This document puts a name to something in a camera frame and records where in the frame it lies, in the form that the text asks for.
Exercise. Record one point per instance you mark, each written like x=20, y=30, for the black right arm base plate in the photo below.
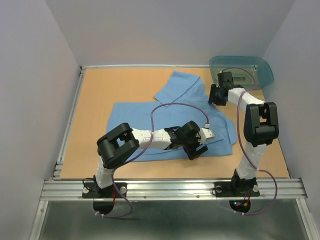
x=227, y=189

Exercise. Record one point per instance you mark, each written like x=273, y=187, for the aluminium front rail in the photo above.
x=173, y=190

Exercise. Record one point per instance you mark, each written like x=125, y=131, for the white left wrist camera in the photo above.
x=206, y=134

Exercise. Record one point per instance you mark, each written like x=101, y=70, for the aluminium left side rail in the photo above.
x=61, y=155

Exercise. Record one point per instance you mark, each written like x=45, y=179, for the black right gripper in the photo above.
x=212, y=98

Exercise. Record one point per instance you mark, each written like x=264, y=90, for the light blue shirt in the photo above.
x=182, y=99

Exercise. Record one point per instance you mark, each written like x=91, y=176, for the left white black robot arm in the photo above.
x=117, y=146

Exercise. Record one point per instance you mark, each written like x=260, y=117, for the teal plastic bin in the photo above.
x=247, y=71

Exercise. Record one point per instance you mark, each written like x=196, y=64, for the aluminium rail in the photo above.
x=61, y=155
x=173, y=190

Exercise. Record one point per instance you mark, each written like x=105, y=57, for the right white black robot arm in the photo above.
x=260, y=129

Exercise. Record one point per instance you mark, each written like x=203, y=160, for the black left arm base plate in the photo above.
x=92, y=191

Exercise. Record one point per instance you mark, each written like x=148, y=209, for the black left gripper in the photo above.
x=191, y=152

